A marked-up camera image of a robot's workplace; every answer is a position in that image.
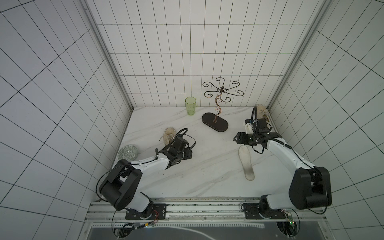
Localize beige lace-up shoe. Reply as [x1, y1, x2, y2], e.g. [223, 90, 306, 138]
[160, 127, 177, 146]

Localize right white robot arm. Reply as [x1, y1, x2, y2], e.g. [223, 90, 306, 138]
[234, 107, 332, 220]

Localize metal jewelry stand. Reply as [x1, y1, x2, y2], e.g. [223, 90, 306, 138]
[202, 77, 245, 133]

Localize green plastic cup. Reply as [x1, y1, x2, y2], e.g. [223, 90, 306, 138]
[185, 97, 197, 116]

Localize patterned ceramic bowl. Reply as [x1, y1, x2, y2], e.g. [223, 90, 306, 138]
[117, 145, 139, 162]

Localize aluminium mounting rail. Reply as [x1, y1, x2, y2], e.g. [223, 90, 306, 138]
[85, 198, 326, 226]

